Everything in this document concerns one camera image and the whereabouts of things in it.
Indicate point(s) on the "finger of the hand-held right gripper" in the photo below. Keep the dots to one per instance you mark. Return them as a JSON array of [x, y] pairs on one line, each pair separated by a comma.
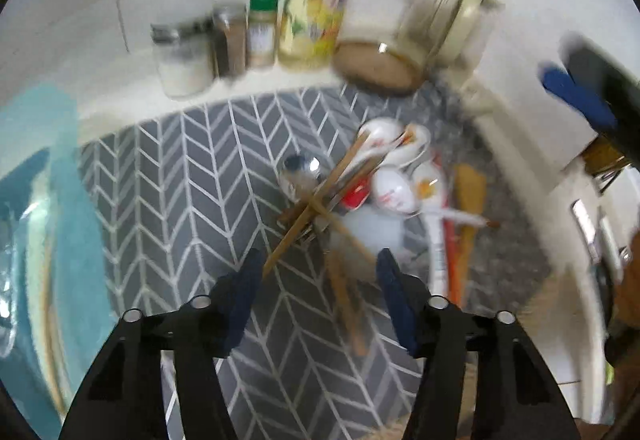
[[575, 93]]

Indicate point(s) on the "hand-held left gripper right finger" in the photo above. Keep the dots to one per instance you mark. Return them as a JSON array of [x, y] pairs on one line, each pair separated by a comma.
[[395, 300]]

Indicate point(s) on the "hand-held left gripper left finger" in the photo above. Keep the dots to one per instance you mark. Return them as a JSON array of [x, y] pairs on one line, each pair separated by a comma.
[[242, 300]]

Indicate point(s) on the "white plastic rice paddle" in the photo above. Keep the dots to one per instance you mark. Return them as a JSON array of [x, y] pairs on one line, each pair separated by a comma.
[[375, 230]]

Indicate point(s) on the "white ceramic spoon red print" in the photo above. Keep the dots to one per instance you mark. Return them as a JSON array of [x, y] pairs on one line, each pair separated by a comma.
[[385, 133], [395, 192]]

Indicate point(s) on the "ceramic spoon red geometric pattern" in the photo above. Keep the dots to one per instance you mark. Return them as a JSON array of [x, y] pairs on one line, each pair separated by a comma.
[[357, 197]]

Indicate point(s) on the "wooden spatula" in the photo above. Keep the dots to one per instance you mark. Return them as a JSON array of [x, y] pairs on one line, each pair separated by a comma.
[[470, 190]]

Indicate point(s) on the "teal plastic basin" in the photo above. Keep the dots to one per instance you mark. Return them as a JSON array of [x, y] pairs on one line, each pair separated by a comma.
[[65, 220]]

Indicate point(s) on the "wooden rack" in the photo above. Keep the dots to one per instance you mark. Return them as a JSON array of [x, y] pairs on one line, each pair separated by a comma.
[[602, 155]]

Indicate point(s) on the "grey chevron mat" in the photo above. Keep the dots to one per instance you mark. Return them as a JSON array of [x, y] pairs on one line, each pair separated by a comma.
[[175, 180]]

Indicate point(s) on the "glass kettle cream lid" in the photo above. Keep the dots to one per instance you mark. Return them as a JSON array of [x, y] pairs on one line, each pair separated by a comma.
[[440, 15]]

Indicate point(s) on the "glass salt jar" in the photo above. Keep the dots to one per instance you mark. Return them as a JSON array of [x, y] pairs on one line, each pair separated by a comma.
[[182, 70]]

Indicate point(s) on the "brown spice jar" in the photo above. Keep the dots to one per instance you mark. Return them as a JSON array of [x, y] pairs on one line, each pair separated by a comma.
[[229, 45]]

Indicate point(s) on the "green-capped spice jar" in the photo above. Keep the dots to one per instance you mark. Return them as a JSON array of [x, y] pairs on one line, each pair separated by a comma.
[[262, 35]]

